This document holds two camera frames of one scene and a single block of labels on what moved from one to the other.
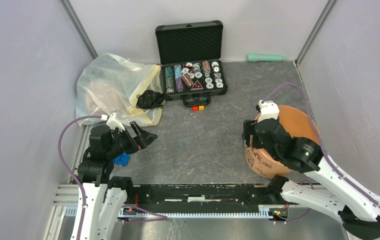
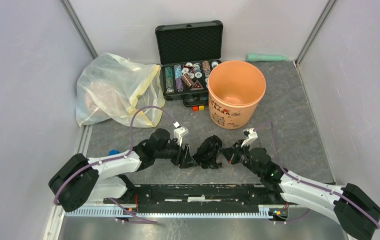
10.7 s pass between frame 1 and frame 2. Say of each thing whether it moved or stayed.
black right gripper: moved
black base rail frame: stayed
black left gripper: moved
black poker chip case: stayed
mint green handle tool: stayed
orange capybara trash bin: moved
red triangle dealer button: stayed
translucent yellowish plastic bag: stayed
